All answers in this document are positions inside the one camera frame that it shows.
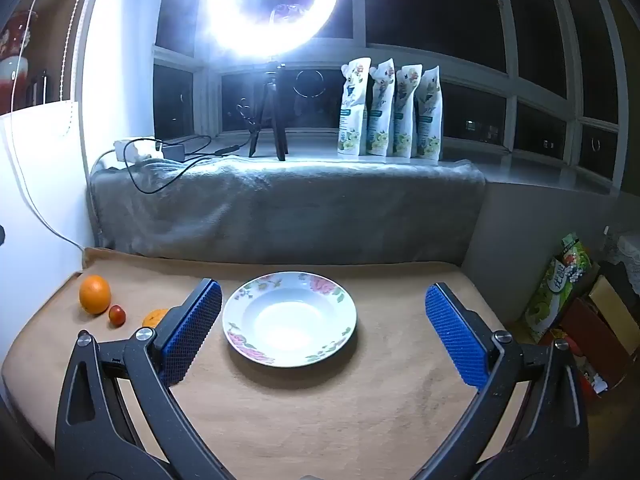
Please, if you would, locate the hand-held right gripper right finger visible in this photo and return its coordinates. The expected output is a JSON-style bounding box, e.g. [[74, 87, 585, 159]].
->
[[415, 282, 590, 480]]

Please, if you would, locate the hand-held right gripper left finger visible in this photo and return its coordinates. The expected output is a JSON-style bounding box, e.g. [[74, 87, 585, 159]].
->
[[54, 278, 236, 480]]

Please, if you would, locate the floral white plate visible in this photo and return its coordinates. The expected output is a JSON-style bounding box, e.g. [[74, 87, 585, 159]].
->
[[222, 271, 359, 367]]

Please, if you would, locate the large orange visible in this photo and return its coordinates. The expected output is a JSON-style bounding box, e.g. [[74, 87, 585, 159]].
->
[[79, 275, 112, 316]]

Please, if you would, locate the green printed bag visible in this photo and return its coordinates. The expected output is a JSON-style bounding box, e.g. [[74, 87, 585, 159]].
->
[[522, 232, 593, 343]]

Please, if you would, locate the tan table cloth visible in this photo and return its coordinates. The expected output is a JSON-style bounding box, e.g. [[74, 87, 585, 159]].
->
[[1, 246, 531, 480]]

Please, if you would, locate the red box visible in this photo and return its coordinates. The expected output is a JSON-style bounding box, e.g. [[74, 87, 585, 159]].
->
[[557, 297, 633, 396]]

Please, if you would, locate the grey blanket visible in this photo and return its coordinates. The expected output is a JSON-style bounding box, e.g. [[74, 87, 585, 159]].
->
[[89, 152, 487, 267]]

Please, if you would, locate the cardboard box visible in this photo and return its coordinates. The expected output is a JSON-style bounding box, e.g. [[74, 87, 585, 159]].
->
[[587, 275, 640, 346]]

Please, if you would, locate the white cabinet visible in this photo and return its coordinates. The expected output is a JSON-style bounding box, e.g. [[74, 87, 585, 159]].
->
[[0, 101, 96, 396]]

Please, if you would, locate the white power adapter box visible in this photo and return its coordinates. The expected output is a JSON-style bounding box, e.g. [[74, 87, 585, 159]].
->
[[114, 136, 163, 162]]

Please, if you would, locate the white lace cloth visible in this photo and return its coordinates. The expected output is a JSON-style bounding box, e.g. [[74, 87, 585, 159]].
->
[[605, 230, 640, 296]]

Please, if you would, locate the white spouted refill pouch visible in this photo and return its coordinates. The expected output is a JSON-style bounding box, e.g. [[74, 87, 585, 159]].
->
[[366, 58, 396, 157], [392, 64, 425, 158], [337, 57, 372, 156], [416, 65, 444, 161]]

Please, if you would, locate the black tripod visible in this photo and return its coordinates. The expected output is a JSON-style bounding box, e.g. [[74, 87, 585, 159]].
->
[[248, 57, 288, 162]]

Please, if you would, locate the red and white vase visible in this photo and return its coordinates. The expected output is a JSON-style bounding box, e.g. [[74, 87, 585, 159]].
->
[[0, 10, 31, 111]]

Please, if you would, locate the long white cable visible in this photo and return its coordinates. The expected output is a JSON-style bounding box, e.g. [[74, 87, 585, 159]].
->
[[0, 0, 85, 251]]

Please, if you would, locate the black cable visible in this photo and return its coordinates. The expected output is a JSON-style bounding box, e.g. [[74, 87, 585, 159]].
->
[[125, 135, 251, 195]]

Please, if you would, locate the white power strip cable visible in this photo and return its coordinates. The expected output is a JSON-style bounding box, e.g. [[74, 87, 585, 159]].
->
[[92, 147, 118, 176]]

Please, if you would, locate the white beaded blind cord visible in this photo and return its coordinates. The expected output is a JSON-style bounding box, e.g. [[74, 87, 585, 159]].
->
[[57, 0, 96, 136]]

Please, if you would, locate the ring light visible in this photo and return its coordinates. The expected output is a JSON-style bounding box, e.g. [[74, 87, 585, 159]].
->
[[197, 0, 341, 61]]

